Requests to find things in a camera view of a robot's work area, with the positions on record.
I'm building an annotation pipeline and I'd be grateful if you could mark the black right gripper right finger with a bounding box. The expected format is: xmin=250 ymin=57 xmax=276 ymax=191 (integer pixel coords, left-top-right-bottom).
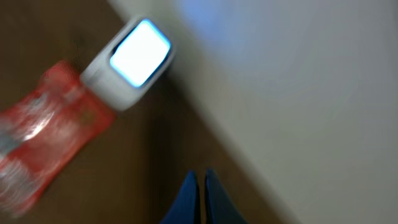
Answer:
xmin=205 ymin=169 xmax=248 ymax=224

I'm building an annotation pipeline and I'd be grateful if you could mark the red snack packet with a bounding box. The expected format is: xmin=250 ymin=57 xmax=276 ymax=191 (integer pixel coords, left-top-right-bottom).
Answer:
xmin=1 ymin=60 xmax=115 ymax=216

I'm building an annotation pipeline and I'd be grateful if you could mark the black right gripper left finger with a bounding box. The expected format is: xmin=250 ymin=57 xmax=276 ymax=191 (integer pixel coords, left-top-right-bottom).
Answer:
xmin=160 ymin=171 xmax=201 ymax=224

